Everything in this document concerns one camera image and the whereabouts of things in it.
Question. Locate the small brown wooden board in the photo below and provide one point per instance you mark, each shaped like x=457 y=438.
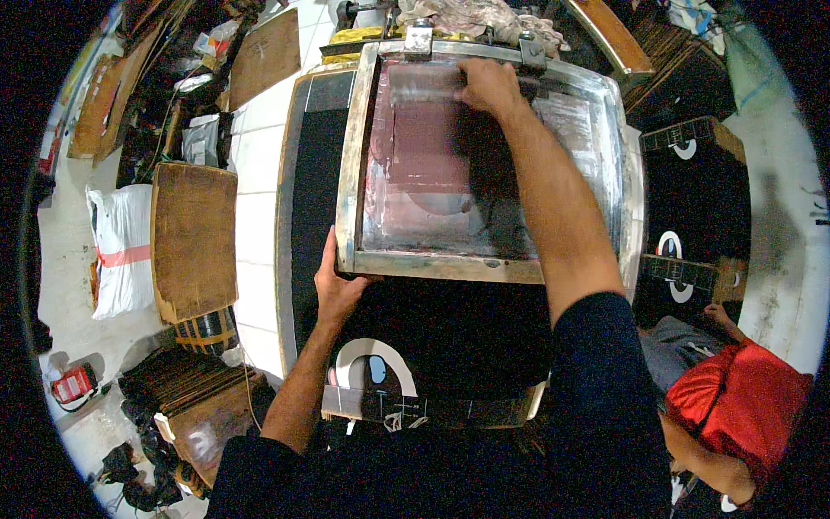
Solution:
x=264 y=58

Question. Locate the metal frame clamp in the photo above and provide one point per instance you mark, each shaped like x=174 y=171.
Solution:
x=532 y=53
x=418 y=40

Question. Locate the stack of dark boards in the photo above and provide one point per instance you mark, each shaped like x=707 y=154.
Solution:
x=194 y=396

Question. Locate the squeegee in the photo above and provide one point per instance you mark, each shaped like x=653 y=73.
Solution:
x=421 y=84

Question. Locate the black platen with white prints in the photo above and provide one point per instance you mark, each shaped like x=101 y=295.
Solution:
x=697 y=201

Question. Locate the red and white box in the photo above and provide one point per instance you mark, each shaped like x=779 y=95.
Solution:
x=73 y=385

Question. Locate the person's right hand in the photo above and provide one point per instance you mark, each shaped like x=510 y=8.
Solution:
x=496 y=87

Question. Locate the black fabric with white print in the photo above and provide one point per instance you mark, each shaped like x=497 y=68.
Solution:
x=447 y=331

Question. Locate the long wooden plank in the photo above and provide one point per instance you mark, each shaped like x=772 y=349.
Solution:
x=613 y=36

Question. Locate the white sack with red stripe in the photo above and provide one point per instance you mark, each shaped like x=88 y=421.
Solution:
x=122 y=253

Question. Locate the pale plastic bag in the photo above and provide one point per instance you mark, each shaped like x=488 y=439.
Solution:
x=749 y=71

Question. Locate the large brown wooden board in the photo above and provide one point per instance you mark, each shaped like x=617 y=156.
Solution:
x=194 y=240

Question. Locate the person's body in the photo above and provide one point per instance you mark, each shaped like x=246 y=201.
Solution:
x=454 y=480

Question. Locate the wooden screen printing frame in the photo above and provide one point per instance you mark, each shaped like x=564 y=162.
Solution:
x=447 y=266

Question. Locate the person's left hand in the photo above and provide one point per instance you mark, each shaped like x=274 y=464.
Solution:
x=334 y=295

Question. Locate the stack of dark screens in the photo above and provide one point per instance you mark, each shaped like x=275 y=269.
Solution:
x=687 y=71

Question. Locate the grey plastic bag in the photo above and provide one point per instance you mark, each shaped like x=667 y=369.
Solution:
x=200 y=139

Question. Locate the person's right fingers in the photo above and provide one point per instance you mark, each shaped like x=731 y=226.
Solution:
x=472 y=83

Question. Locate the stained rag cloth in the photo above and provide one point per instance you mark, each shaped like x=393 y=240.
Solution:
x=476 y=18

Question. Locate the yellow cloth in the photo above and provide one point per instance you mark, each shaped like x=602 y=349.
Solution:
x=355 y=37

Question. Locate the leaning wooden boards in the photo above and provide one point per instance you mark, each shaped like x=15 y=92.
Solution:
x=107 y=104

